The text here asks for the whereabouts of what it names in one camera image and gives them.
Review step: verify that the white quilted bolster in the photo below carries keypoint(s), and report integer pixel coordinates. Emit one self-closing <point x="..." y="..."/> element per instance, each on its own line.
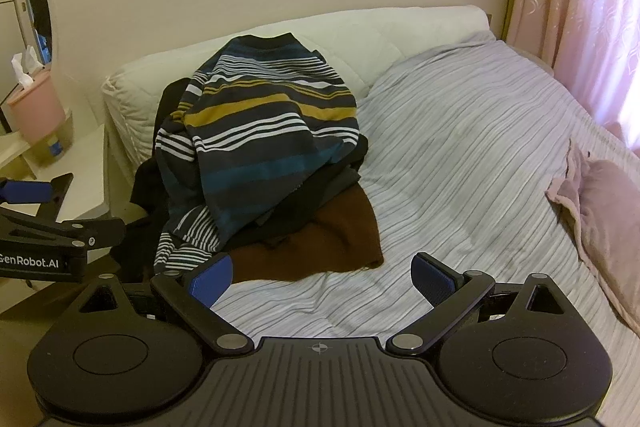
<point x="400" y="37"/>

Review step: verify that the black garment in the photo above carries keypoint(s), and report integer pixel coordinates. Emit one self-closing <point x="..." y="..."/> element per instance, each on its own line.
<point x="145" y="187"/>

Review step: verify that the pink pillow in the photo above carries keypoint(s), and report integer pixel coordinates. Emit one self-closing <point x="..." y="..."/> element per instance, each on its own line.
<point x="610" y="217"/>

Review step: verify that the brown garment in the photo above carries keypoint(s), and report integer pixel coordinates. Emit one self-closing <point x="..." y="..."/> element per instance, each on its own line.
<point x="340" y="237"/>

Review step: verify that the pink tissue holder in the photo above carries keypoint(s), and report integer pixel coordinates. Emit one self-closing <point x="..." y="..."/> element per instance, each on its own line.
<point x="35" y="107"/>

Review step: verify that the bottle with blue label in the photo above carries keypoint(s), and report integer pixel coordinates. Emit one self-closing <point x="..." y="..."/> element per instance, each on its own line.
<point x="56" y="144"/>

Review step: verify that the white tissue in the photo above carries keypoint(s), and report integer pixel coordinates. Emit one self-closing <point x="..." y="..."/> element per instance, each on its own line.
<point x="22" y="67"/>

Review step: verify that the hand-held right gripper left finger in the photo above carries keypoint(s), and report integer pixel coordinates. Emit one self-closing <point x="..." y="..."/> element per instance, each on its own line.
<point x="212" y="278"/>

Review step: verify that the pink curtain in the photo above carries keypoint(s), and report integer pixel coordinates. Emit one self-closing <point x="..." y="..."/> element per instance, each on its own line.
<point x="575" y="7"/>

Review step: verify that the striped knit sweater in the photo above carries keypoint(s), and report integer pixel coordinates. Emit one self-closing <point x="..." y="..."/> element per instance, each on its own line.
<point x="260" y="132"/>

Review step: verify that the white nightstand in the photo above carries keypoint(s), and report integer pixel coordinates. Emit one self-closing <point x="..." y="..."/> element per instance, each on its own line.
<point x="90" y="187"/>

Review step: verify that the oval wall mirror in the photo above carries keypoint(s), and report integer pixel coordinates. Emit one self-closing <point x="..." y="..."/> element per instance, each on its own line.
<point x="35" y="2"/>

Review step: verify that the striped grey bed cover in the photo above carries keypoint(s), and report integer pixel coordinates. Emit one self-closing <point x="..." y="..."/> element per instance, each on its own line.
<point x="475" y="147"/>

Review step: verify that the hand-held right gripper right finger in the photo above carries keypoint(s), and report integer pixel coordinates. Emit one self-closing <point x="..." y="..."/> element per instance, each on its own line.
<point x="432" y="279"/>

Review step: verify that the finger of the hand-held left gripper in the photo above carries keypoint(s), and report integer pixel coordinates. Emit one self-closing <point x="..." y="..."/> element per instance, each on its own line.
<point x="100" y="232"/>
<point x="25" y="192"/>

